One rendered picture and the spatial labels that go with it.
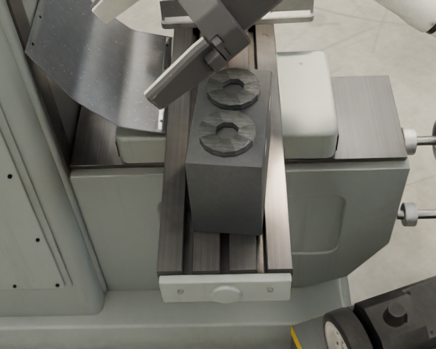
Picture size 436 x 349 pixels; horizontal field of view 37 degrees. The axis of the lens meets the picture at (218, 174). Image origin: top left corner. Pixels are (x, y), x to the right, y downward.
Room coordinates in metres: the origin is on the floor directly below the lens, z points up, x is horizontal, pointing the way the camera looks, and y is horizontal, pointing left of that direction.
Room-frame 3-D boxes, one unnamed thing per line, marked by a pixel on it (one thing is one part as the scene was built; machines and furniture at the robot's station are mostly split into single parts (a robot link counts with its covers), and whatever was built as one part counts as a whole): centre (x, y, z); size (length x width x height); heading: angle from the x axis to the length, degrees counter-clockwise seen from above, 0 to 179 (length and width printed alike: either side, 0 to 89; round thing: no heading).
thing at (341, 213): (1.11, -0.06, 0.46); 0.80 x 0.30 x 0.60; 87
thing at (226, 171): (0.75, -0.03, 1.06); 0.22 x 0.12 x 0.20; 170
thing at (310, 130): (1.11, -0.03, 0.82); 0.50 x 0.35 x 0.12; 87
